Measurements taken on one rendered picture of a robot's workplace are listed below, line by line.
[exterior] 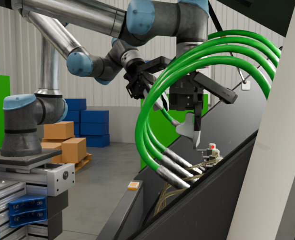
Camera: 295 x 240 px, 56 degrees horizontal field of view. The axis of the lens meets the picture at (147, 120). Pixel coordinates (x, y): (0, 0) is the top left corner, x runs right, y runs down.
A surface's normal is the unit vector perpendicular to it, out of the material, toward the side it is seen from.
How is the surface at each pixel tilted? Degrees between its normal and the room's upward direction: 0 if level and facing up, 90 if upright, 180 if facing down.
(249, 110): 90
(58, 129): 90
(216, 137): 90
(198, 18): 91
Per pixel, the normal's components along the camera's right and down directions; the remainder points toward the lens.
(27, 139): 0.66, -0.25
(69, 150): -0.01, 0.08
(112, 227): 0.00, -1.00
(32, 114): 0.88, 0.04
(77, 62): -0.48, 0.07
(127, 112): -0.29, 0.08
